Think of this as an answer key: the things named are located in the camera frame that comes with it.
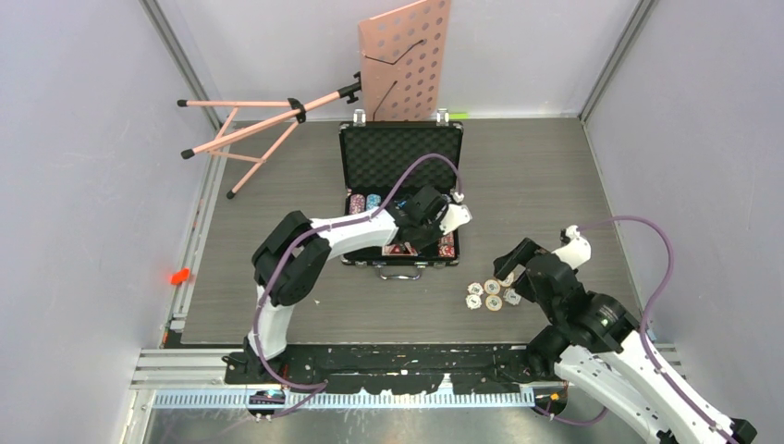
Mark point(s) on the triangular all in button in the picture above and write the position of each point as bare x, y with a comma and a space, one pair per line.
398, 250

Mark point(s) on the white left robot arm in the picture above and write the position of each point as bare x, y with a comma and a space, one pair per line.
289, 262

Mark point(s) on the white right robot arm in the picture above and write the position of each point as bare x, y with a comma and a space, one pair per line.
593, 342

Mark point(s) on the pink perforated music stand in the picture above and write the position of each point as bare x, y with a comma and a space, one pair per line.
401, 60

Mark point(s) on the purple poker chip stack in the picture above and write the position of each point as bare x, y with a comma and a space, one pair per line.
357, 204

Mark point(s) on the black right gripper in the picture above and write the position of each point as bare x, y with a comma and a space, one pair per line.
503, 265

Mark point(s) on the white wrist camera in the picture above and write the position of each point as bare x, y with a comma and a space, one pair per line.
456, 215
575, 250

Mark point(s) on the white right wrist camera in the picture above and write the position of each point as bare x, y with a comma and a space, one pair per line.
575, 250

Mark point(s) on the lower red chip stack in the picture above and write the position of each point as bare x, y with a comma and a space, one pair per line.
447, 251

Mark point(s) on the pile of loose poker chips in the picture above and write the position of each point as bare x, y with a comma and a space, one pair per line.
492, 294

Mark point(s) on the red chip stack right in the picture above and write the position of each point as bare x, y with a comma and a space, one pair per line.
447, 240

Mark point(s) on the red chip stack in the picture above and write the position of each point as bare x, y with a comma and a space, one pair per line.
447, 251
447, 240

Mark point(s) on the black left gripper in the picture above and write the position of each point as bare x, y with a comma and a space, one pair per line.
436, 220

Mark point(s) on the black aluminium poker case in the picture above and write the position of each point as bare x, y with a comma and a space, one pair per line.
376, 154

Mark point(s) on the light blue chip stack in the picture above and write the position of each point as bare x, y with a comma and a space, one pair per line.
372, 201

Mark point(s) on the red backed card deck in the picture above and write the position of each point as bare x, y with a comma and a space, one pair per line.
412, 249

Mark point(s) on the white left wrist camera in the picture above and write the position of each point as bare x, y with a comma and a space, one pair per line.
456, 215

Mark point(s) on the orange clip on rail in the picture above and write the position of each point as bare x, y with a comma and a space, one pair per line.
179, 277

